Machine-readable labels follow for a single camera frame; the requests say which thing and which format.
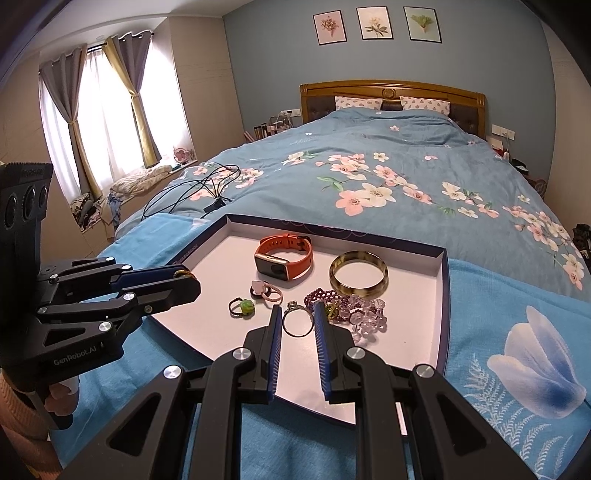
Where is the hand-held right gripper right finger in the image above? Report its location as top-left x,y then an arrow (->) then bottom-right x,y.
313,302 -> 539,480

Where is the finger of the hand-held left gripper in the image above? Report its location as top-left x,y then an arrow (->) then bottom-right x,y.
48,257 -> 192,296
36,276 -> 202,349

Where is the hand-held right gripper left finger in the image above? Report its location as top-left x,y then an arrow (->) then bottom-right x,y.
59,305 -> 283,480

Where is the thin dark ring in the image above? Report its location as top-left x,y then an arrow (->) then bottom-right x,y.
283,301 -> 315,337

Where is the white box lid tray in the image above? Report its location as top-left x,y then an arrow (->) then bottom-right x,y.
143,213 -> 451,430

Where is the green ornament hair tie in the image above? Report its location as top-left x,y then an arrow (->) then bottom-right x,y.
228,296 -> 257,319

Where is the dark red beaded bracelet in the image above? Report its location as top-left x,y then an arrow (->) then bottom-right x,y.
302,288 -> 340,310

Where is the pale purple beaded bracelet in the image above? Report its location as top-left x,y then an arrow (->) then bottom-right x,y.
332,295 -> 387,344

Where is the pink hair tie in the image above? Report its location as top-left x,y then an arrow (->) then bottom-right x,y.
250,279 -> 283,304

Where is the person's left hand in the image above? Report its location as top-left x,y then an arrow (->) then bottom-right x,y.
45,376 -> 80,416

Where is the amber bangle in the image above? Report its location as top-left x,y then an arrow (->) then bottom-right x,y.
329,250 -> 389,298

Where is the orange smartwatch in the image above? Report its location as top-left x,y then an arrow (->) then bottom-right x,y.
254,233 -> 315,282

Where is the folded floral quilt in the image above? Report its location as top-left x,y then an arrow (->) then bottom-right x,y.
111,165 -> 171,195

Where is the grey and yellow curtain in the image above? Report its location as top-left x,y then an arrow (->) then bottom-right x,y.
102,31 -> 163,169
38,44 -> 105,204

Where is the bright window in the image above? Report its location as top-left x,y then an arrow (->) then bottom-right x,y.
76,44 -> 195,185

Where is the blue tulip blanket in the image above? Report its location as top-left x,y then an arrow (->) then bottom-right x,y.
46,215 -> 591,480

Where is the group of cosmetics bottles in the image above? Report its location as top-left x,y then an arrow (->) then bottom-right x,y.
245,111 -> 301,141

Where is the blue floral duvet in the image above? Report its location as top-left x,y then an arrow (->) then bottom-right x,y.
113,108 -> 591,291

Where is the dotted white pillow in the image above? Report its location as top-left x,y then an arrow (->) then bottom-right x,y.
399,96 -> 452,116
335,96 -> 383,112

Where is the wooden headboard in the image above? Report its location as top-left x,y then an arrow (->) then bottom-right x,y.
299,80 -> 488,139

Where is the pile of clothes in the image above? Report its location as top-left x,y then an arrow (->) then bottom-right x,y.
573,224 -> 591,259

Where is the framed pink flower picture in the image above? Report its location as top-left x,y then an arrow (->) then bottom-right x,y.
313,11 -> 348,45

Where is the framed white flower picture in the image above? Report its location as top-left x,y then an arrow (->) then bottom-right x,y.
356,7 -> 394,41

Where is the framed green leaf picture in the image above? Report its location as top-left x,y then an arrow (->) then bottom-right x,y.
403,6 -> 443,44

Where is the black cable bundle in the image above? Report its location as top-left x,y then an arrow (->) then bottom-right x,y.
143,164 -> 243,217

